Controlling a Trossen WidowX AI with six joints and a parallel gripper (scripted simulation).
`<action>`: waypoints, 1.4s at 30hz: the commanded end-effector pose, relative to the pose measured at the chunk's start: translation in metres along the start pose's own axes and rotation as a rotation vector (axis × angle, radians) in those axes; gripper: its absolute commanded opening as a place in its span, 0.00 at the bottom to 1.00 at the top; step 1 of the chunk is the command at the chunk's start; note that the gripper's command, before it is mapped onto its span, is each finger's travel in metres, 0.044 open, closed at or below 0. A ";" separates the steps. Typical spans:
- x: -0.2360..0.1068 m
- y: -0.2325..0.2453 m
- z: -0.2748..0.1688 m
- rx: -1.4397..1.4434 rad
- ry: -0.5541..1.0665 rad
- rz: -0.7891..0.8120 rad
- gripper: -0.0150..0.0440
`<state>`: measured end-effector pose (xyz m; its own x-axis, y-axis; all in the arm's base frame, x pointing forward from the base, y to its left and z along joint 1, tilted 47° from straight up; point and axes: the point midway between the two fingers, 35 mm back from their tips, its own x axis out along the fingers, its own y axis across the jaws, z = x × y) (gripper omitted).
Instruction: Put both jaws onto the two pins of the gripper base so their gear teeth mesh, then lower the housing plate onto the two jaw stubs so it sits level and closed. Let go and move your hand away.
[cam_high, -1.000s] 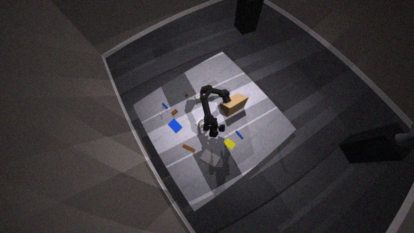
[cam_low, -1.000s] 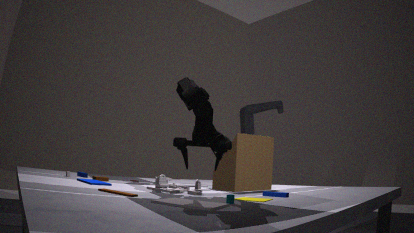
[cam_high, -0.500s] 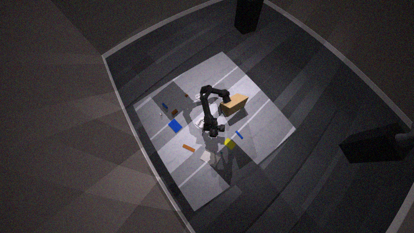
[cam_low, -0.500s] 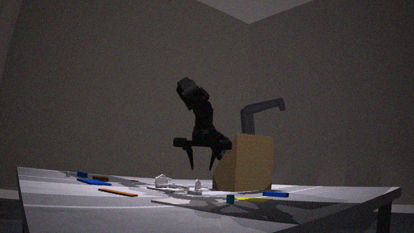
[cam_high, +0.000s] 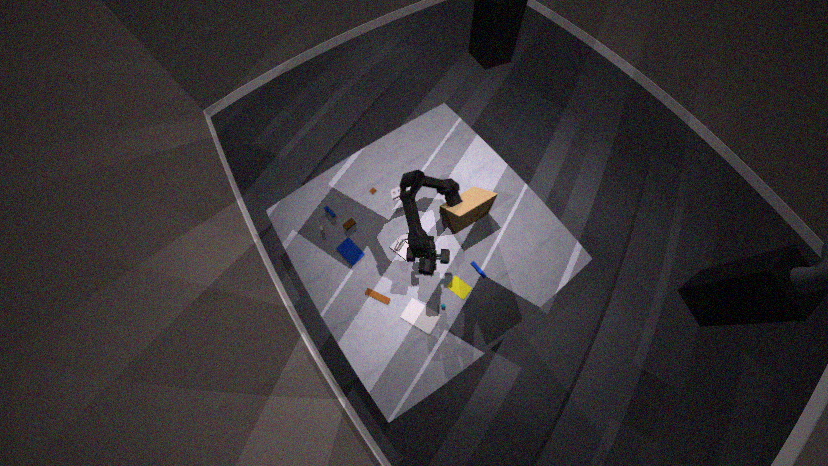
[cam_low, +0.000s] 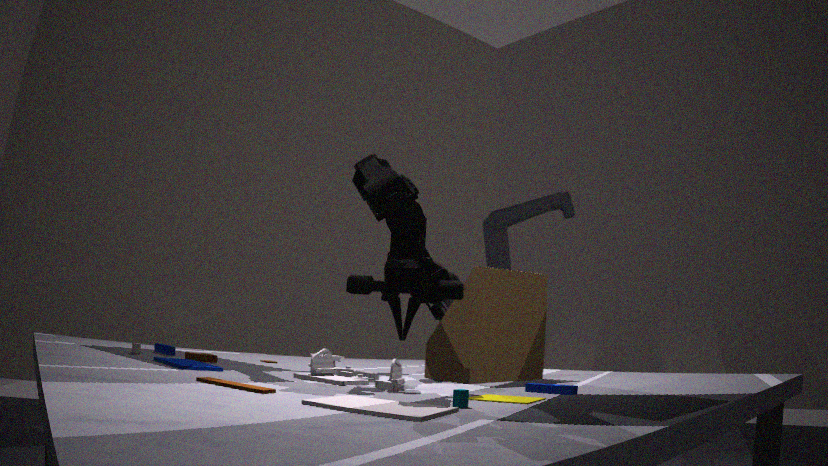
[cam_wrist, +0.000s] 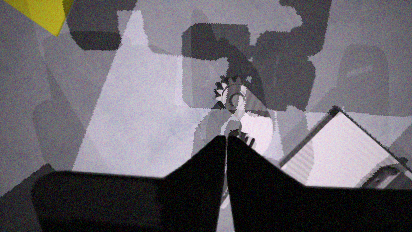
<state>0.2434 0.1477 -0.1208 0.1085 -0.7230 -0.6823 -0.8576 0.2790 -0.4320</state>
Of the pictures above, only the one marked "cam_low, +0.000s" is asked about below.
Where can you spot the brown flat bar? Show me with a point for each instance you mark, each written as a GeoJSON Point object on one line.
{"type": "Point", "coordinates": [236, 385]}

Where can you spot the blue flat plate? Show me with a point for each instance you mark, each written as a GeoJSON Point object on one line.
{"type": "Point", "coordinates": [188, 364]}

